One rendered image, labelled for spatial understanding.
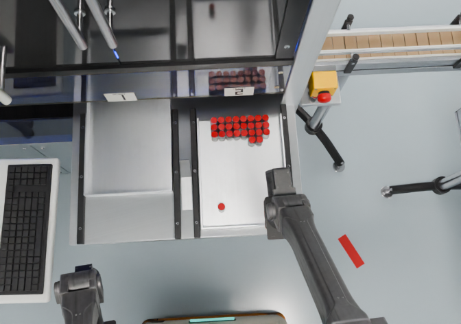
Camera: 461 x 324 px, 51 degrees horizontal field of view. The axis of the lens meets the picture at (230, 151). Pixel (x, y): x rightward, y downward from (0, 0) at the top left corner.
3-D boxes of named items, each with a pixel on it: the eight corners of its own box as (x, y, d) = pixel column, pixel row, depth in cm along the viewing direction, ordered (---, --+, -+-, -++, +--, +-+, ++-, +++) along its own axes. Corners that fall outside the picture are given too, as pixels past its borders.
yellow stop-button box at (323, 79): (306, 75, 149) (311, 65, 142) (331, 74, 149) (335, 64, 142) (309, 98, 147) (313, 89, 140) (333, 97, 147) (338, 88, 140)
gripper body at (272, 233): (290, 196, 119) (294, 191, 112) (293, 238, 117) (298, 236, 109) (263, 198, 119) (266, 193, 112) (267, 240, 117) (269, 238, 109)
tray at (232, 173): (197, 121, 153) (197, 117, 150) (280, 117, 153) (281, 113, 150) (202, 230, 144) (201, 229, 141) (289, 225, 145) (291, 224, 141)
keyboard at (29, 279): (9, 165, 156) (5, 163, 154) (53, 164, 157) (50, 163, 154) (-4, 295, 146) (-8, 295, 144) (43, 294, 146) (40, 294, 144)
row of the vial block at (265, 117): (210, 121, 153) (210, 117, 148) (267, 119, 153) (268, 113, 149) (210, 128, 152) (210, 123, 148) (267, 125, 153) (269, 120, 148)
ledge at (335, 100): (296, 66, 160) (297, 64, 158) (335, 65, 160) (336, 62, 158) (300, 107, 156) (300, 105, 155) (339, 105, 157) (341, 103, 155)
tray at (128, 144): (89, 91, 155) (86, 87, 152) (171, 87, 156) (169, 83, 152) (86, 197, 146) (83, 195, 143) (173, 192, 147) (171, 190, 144)
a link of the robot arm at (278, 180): (270, 218, 98) (311, 214, 99) (263, 163, 101) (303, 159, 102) (261, 224, 110) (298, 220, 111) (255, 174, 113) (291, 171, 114)
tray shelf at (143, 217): (75, 94, 157) (73, 92, 155) (291, 84, 158) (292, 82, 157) (70, 245, 145) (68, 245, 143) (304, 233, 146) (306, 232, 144)
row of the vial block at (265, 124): (210, 128, 152) (210, 123, 148) (267, 125, 153) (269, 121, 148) (210, 135, 152) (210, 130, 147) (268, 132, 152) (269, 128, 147)
